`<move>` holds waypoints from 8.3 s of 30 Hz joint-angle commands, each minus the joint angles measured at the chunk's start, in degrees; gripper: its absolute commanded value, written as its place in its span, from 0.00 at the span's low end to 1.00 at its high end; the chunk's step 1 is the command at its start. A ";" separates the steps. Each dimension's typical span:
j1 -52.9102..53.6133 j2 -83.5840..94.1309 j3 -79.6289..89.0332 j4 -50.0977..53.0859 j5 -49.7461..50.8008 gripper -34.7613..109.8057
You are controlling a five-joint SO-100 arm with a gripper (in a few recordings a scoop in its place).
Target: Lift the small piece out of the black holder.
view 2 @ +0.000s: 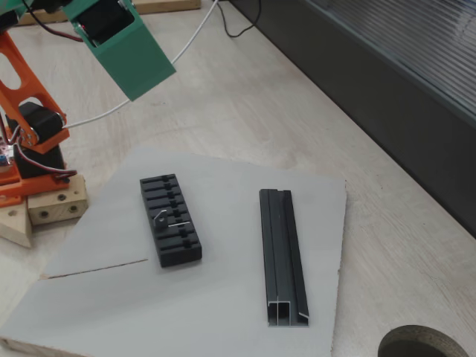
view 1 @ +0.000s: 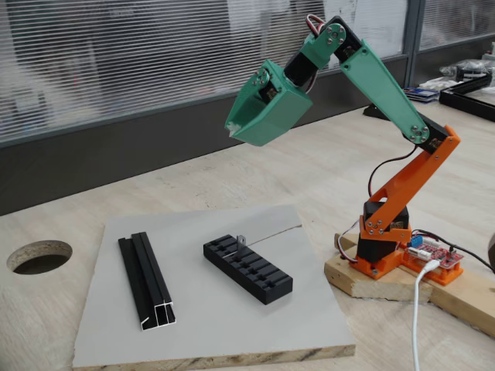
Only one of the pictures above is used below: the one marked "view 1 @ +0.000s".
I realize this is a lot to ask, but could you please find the white paper packet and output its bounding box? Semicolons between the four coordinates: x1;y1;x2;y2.
419;76;452;90

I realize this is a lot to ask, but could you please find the white usb cable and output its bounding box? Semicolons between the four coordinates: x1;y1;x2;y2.
411;259;440;371

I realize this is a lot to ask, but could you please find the stack of blue cards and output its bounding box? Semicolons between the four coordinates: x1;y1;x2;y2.
404;87;441;104

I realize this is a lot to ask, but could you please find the black slotted holder block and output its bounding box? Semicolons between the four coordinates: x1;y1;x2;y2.
203;233;294;306

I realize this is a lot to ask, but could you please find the clear plastic bag with parts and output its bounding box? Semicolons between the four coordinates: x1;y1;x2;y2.
439;58;495;84

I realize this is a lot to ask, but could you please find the dark aluminium profile rail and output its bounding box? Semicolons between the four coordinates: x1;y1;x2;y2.
118;230;179;332

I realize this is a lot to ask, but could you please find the long wooden plank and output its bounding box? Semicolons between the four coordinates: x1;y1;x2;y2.
425;266;495;337

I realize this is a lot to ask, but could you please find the thin black power cable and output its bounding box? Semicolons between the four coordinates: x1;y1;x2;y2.
413;230;495;275

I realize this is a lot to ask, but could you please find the light wooden base block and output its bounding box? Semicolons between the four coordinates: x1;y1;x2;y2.
323;231;434;303

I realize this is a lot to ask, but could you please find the black rectangular frame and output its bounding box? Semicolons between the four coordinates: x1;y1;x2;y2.
439;73;495;123

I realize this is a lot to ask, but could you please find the red controller circuit board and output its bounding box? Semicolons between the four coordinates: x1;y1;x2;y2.
404;233;463;270

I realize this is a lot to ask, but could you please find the black folding stand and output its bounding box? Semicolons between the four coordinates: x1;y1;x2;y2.
363;103;396;121

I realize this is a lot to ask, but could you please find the servo wire bundle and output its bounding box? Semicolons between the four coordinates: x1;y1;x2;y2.
367;148;417;200

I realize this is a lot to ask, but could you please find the grey laminated wood board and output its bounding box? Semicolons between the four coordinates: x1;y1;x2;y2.
72;203;357;369

